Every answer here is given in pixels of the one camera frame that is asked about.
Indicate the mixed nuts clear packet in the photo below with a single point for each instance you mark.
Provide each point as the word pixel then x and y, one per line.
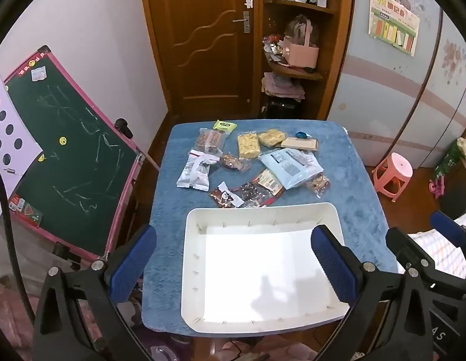
pixel 233 161

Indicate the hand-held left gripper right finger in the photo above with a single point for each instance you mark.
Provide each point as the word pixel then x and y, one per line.
pixel 334 267

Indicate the pale sticker on chalkboard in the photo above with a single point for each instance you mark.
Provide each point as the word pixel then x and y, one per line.
pixel 38 74

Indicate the brown bars clear packet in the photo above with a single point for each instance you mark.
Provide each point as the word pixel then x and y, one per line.
pixel 210 140

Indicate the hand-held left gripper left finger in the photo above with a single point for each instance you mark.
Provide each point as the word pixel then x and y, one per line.
pixel 133 263

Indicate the pink framed chalkboard easel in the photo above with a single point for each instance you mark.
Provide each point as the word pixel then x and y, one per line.
pixel 67 165

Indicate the brown wooden door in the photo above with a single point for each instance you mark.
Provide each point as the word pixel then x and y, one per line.
pixel 202 56

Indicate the yellow crisp cake packet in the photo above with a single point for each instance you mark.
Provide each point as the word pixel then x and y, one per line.
pixel 271 138

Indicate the white perforated panel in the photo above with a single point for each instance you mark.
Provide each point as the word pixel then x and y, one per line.
pixel 20 165

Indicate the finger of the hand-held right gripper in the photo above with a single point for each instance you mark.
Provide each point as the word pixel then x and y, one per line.
pixel 447 227
pixel 405 244

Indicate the wooden corner shelf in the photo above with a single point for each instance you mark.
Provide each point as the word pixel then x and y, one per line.
pixel 336 64

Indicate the wall poster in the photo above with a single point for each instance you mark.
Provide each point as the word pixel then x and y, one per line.
pixel 394 22

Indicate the white plastic tray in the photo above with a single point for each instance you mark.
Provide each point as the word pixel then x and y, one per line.
pixel 255 263

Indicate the lime green snack packet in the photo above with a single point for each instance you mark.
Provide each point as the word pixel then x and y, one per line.
pixel 224 125

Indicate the pile of shiny wrappers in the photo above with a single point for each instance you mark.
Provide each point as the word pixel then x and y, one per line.
pixel 274 47

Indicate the small blue candy packet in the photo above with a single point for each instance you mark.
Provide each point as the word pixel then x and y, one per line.
pixel 301 134

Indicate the silver white snack packet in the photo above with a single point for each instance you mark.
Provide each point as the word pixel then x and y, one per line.
pixel 195 173

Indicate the folded pink cloths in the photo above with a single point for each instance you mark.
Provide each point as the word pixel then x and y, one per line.
pixel 281 86

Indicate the red packet with white label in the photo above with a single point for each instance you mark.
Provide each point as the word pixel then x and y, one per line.
pixel 270 181

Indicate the green box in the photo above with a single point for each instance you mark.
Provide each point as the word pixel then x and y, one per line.
pixel 448 161

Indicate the pale blue floral wardrobe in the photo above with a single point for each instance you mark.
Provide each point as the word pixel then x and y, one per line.
pixel 387 94

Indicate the red printed peanut bag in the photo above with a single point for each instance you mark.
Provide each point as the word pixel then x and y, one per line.
pixel 223 196

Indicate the pink plastic stool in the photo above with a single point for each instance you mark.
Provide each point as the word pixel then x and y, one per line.
pixel 392 165

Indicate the blue plush table cloth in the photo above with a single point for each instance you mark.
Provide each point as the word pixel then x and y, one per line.
pixel 349 180

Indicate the yellow puffs clear packet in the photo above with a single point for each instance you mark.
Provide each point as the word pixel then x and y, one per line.
pixel 248 146

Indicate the black appliance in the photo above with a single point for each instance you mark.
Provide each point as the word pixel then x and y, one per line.
pixel 283 107

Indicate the large light blue packet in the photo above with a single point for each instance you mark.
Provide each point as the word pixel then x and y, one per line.
pixel 289 167

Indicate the pink toy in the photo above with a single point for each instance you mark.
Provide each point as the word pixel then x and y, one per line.
pixel 435 188

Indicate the beige wafer packet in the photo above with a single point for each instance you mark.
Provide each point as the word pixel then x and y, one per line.
pixel 298 144

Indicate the small brown nuts packet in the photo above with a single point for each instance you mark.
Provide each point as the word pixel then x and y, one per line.
pixel 318 185

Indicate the white door hook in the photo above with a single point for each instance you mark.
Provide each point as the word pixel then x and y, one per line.
pixel 249 2

